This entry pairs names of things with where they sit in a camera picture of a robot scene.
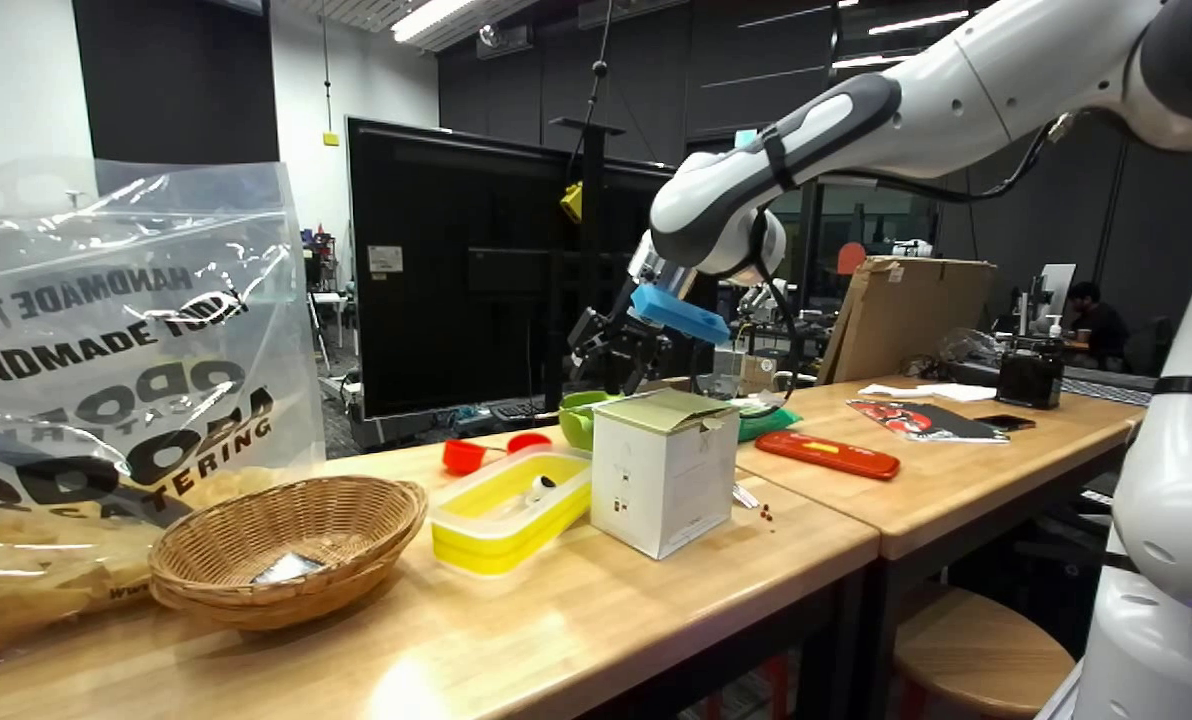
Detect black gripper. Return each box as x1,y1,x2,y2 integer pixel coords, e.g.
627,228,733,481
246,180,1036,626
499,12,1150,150
564,310,706,402

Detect white cardboard box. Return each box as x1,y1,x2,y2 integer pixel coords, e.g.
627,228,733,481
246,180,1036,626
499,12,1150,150
589,383,742,566

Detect brown cardboard box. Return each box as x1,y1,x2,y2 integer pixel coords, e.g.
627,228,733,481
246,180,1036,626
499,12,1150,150
814,253,1000,390

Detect green plastic bowl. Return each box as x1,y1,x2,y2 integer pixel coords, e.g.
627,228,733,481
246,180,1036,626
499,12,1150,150
555,390,617,453

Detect black monitor stand pole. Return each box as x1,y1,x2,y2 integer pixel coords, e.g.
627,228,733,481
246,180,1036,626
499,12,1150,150
547,117,627,396

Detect large black monitor screen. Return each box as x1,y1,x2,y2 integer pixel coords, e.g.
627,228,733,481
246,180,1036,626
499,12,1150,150
344,117,728,424

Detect green wipes packet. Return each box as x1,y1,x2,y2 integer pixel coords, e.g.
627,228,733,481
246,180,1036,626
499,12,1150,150
734,402,803,450

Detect yellow plastic tray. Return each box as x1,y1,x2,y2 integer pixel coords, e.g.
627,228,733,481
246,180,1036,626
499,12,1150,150
426,450,597,580

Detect small loose screws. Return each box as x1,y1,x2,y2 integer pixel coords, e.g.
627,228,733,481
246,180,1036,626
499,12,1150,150
733,484,780,530

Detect flat red case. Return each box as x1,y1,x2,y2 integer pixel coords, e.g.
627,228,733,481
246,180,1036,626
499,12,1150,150
753,429,904,484

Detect white paper sheet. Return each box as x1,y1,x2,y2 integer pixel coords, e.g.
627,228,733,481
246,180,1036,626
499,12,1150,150
858,381,1000,410

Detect red and black magazine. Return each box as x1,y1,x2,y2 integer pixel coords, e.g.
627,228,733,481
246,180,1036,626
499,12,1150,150
849,392,1013,450

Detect woven wicker basket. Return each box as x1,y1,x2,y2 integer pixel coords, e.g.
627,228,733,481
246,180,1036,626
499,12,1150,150
143,474,431,635

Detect long ceiling lamp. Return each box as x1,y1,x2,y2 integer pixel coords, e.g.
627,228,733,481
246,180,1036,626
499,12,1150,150
389,0,475,50

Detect small white wrapped packet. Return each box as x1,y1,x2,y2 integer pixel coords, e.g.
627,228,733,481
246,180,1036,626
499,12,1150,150
246,548,332,593

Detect printed clear plastic bag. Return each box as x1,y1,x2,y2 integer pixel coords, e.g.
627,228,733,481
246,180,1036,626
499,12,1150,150
0,155,327,668

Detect round wooden stool red legs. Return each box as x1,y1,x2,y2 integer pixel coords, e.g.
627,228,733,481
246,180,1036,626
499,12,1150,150
890,584,1076,720

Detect person in dark clothes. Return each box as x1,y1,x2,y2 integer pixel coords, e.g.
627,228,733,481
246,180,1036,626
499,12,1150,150
1062,278,1135,374

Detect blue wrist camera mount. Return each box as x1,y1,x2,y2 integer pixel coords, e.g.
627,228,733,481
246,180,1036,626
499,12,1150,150
622,280,733,348

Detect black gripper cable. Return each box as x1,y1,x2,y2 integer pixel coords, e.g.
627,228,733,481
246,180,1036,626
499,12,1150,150
734,214,803,410

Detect black camera device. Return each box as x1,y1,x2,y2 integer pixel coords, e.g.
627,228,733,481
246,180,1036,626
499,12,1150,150
992,336,1067,412

